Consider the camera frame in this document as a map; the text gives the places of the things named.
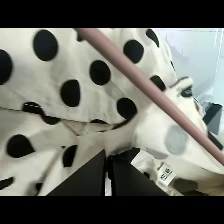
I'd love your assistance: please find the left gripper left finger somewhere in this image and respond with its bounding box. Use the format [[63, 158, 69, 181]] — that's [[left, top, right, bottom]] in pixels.
[[46, 148, 107, 197]]

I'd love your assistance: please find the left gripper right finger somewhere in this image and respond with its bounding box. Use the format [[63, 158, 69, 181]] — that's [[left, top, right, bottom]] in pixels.
[[106, 147, 169, 197]]

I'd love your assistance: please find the white black-dotted shirt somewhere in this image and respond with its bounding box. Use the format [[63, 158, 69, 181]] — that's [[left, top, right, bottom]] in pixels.
[[0, 27, 224, 197]]

